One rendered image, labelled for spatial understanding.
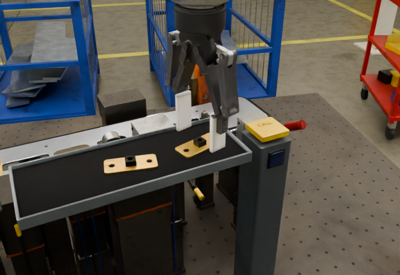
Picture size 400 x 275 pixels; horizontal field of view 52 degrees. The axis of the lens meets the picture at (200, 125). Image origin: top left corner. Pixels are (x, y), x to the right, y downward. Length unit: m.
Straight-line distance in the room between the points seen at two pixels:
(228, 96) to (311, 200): 0.80
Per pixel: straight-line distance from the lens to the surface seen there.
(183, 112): 0.72
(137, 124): 0.89
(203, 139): 0.71
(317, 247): 1.21
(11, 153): 1.08
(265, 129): 0.77
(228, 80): 0.60
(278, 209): 0.88
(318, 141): 1.65
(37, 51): 3.22
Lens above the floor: 1.55
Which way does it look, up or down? 30 degrees down
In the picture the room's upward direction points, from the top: straight up
